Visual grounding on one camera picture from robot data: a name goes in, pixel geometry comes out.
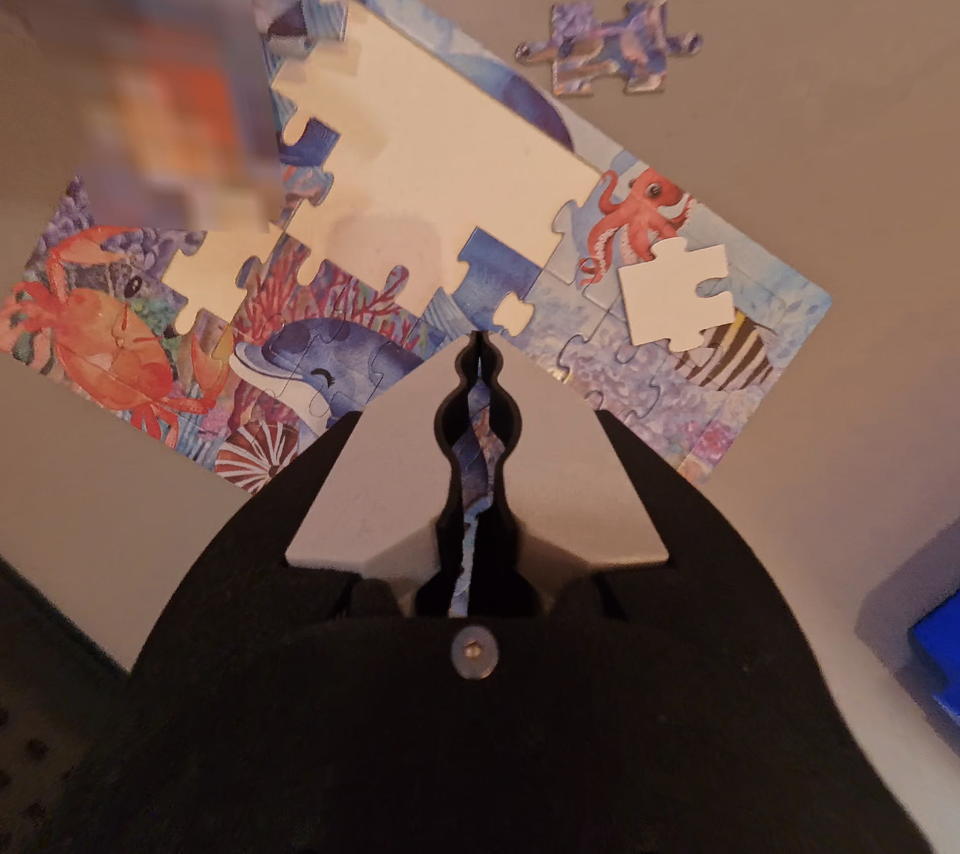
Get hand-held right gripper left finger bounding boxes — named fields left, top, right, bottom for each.
left=283, top=331, right=483, bottom=611

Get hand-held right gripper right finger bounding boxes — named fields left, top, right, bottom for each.
left=480, top=331, right=671, bottom=611

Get white puzzle piece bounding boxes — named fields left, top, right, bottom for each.
left=618, top=237, right=735, bottom=351

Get blue purple puzzle piece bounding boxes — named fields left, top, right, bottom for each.
left=457, top=227, right=560, bottom=334

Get sea animals jigsaw puzzle board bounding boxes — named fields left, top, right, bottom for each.
left=0, top=0, right=832, bottom=495

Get blue plastic bin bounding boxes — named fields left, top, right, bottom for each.
left=907, top=587, right=960, bottom=720

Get purple coral puzzle piece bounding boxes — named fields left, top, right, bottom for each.
left=516, top=0, right=704, bottom=96

